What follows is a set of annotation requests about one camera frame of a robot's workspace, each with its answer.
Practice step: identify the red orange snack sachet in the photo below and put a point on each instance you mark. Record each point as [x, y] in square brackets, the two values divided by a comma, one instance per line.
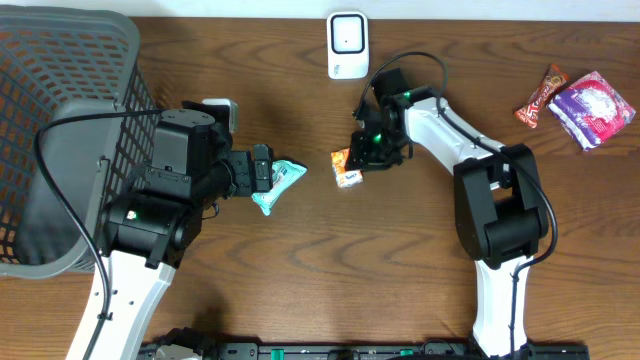
[553, 80]

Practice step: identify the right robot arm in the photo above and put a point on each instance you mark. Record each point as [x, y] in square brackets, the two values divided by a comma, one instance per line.
[500, 212]

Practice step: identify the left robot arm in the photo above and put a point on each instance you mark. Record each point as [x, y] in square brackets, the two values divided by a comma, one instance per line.
[145, 232]

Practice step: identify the mint green wipes packet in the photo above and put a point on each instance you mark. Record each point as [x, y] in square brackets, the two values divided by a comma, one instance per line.
[285, 174]

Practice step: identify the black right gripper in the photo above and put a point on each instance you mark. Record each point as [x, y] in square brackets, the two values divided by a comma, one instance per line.
[363, 159]

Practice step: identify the grey plastic mesh basket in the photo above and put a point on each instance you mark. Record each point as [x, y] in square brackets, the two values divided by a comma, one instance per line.
[76, 117]

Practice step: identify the purple noodle packet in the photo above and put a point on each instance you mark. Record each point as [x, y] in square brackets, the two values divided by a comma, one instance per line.
[591, 111]

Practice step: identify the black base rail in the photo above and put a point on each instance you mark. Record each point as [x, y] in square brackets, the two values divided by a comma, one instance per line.
[252, 351]

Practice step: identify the small orange snack packet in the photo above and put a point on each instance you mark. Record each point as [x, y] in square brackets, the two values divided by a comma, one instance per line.
[344, 178]

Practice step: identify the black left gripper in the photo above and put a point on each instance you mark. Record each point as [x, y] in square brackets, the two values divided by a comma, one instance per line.
[261, 168]

